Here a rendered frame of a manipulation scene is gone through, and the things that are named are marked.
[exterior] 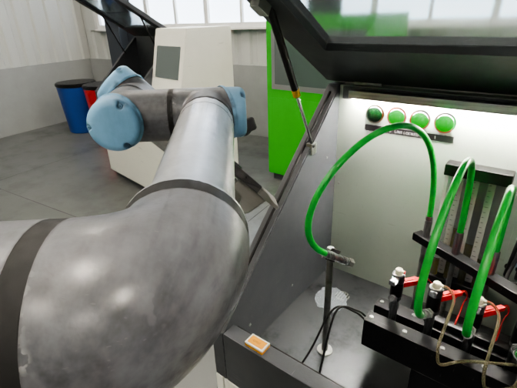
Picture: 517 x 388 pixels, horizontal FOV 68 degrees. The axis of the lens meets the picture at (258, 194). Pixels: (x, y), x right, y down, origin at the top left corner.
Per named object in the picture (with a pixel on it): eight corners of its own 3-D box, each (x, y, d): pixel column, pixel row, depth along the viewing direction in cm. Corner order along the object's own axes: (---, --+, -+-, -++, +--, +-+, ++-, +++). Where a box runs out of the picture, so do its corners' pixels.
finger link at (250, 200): (261, 227, 72) (223, 196, 71) (281, 203, 72) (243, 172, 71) (262, 229, 68) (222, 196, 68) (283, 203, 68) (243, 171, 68)
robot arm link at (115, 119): (161, 95, 49) (174, 81, 59) (74, 98, 49) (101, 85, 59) (170, 152, 53) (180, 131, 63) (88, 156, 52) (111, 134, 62)
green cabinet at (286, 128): (268, 178, 417) (265, 16, 348) (306, 157, 475) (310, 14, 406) (358, 202, 358) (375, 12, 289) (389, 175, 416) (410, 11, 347)
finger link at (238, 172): (255, 194, 72) (220, 165, 71) (261, 186, 72) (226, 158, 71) (256, 194, 67) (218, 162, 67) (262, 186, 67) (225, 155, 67)
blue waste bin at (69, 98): (58, 132, 621) (45, 83, 588) (90, 123, 667) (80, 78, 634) (81, 136, 592) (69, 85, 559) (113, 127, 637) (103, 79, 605)
